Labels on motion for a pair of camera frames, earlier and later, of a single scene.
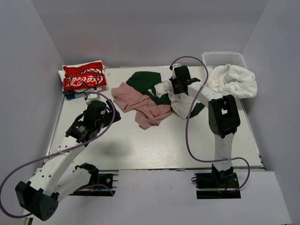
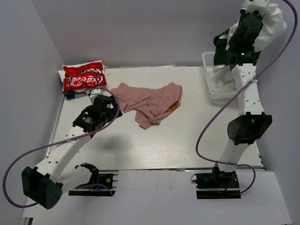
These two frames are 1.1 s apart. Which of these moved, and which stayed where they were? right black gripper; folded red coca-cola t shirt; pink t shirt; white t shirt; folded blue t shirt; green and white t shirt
Moved: green and white t shirt; right black gripper
Stayed: pink t shirt; folded red coca-cola t shirt; white t shirt; folded blue t shirt
